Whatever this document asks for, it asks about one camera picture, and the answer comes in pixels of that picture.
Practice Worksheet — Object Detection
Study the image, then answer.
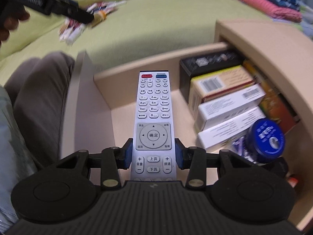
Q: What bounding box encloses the brown bottle white cap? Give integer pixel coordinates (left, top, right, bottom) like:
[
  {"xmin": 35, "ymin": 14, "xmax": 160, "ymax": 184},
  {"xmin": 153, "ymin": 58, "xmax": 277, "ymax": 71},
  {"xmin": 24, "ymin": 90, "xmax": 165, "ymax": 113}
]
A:
[{"xmin": 286, "ymin": 174, "xmax": 299, "ymax": 188}]

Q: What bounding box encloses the blue round cream tin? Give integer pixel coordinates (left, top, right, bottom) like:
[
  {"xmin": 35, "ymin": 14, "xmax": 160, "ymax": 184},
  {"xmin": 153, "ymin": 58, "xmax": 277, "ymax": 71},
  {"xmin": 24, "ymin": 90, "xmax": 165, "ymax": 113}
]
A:
[{"xmin": 245, "ymin": 118, "xmax": 285, "ymax": 163}]

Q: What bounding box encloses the beige nightstand drawer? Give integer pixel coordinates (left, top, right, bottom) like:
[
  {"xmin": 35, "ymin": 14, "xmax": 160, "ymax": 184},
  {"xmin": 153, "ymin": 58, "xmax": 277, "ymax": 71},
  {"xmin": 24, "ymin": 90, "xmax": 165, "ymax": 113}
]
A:
[{"xmin": 61, "ymin": 42, "xmax": 312, "ymax": 231}]

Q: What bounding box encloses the white TV remote control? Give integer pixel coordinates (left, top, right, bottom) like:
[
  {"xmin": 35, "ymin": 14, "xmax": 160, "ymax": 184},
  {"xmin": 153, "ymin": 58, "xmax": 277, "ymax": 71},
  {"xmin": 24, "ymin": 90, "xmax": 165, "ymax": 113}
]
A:
[{"xmin": 130, "ymin": 70, "xmax": 177, "ymax": 181}]

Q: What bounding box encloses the yellow barcode medicine box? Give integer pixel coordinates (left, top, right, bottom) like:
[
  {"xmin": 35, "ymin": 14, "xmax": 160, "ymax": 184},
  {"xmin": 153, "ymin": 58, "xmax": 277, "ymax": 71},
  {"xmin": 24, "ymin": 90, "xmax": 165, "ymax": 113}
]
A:
[{"xmin": 188, "ymin": 65, "xmax": 255, "ymax": 117}]

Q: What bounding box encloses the grey trouser leg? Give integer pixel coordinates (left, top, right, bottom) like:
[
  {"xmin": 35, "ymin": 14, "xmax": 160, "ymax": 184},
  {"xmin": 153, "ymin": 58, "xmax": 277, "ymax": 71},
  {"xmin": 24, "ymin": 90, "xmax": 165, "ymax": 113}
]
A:
[{"xmin": 4, "ymin": 52, "xmax": 75, "ymax": 167}]

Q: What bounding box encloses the orange printed box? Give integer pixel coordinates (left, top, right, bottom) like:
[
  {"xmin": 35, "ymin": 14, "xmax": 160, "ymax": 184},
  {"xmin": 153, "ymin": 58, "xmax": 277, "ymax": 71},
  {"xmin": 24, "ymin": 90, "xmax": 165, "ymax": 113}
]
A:
[{"xmin": 243, "ymin": 60, "xmax": 300, "ymax": 134}]

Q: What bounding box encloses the pile of small clutter items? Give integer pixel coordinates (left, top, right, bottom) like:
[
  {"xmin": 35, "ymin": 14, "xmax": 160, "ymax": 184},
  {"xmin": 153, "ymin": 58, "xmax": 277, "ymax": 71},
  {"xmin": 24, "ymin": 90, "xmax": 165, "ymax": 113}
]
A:
[{"xmin": 58, "ymin": 0, "xmax": 127, "ymax": 45}]

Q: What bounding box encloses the person's left hand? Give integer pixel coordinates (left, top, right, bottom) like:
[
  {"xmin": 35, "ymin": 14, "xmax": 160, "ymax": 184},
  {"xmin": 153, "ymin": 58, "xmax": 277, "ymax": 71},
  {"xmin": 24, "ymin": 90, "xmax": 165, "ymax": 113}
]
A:
[{"xmin": 1, "ymin": 2, "xmax": 30, "ymax": 44}]

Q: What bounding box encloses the green sofa cover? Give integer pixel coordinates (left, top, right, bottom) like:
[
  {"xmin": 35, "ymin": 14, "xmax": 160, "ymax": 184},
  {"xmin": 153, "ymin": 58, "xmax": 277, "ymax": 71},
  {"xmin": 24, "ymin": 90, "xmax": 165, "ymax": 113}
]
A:
[{"xmin": 1, "ymin": 0, "xmax": 266, "ymax": 83}]

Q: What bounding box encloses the black electric shaver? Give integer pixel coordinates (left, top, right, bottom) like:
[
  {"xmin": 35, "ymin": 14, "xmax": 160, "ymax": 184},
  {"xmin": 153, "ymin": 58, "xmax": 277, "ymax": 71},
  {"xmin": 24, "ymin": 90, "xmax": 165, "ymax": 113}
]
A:
[{"xmin": 261, "ymin": 156, "xmax": 289, "ymax": 178}]

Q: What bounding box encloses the beige wooden nightstand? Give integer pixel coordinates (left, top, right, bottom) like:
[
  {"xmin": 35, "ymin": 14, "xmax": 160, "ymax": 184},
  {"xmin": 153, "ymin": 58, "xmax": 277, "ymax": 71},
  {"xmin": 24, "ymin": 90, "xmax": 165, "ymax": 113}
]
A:
[{"xmin": 214, "ymin": 20, "xmax": 312, "ymax": 135}]

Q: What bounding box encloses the clear cotton swab box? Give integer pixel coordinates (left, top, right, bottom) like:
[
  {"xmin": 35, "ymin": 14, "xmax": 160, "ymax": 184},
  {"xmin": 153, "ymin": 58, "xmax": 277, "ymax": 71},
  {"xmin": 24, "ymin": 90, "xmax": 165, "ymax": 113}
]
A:
[{"xmin": 228, "ymin": 136, "xmax": 256, "ymax": 163}]

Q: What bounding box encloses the black product box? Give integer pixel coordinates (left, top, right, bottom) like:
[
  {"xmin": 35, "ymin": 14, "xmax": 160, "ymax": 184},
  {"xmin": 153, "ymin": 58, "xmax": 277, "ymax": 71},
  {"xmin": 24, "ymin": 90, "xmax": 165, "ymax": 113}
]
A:
[{"xmin": 179, "ymin": 49, "xmax": 244, "ymax": 103}]

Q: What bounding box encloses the small white medicine box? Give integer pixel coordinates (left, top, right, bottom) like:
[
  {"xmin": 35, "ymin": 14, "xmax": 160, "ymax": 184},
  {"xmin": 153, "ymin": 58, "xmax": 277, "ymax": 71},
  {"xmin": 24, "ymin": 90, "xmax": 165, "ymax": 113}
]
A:
[{"xmin": 196, "ymin": 107, "xmax": 266, "ymax": 153}]

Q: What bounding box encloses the pink knitted blanket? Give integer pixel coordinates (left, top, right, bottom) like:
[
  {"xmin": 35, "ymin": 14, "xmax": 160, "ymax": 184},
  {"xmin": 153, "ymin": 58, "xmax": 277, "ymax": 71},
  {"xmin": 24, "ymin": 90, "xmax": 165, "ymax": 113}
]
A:
[{"xmin": 240, "ymin": 0, "xmax": 302, "ymax": 23}]

